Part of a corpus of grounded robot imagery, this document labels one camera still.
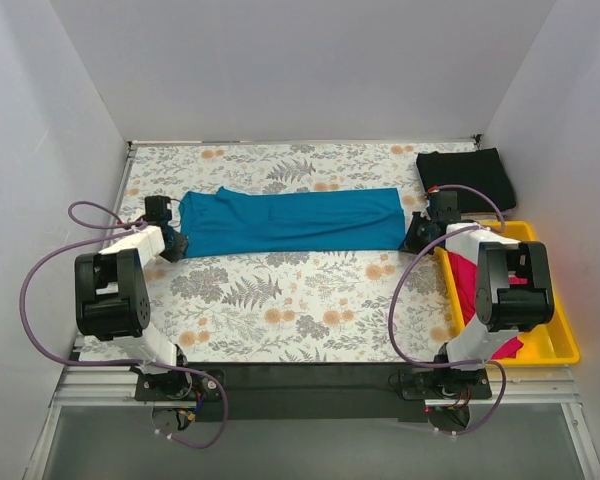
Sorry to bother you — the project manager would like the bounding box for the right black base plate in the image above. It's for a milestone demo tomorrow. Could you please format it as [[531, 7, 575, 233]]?
[[387, 367, 492, 401]]

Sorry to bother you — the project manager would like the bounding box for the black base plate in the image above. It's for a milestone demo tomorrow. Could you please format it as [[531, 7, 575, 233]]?
[[134, 370, 224, 402], [387, 367, 492, 401]]

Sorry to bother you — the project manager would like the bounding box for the magenta pink t shirt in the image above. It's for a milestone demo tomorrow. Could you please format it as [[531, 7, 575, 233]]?
[[448, 253, 524, 360]]

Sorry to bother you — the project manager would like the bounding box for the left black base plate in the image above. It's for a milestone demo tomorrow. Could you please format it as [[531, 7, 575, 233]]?
[[134, 370, 224, 402]]

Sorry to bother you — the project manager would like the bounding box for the floral patterned table mat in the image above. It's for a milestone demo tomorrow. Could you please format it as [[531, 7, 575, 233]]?
[[119, 142, 474, 362]]

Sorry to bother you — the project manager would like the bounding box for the aluminium frame rail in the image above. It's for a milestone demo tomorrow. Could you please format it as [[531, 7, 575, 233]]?
[[51, 366, 581, 407]]

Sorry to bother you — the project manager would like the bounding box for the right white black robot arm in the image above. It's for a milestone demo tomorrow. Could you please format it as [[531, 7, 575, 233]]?
[[397, 184, 555, 400]]

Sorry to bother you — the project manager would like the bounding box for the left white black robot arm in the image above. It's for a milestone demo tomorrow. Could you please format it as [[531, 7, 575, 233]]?
[[74, 195, 193, 400]]

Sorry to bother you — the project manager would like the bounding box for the folded black t shirt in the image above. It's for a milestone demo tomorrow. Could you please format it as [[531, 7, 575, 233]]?
[[416, 148, 517, 212]]

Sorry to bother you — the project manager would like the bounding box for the teal blue t shirt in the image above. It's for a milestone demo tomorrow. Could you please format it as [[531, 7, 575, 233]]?
[[179, 187, 406, 258]]

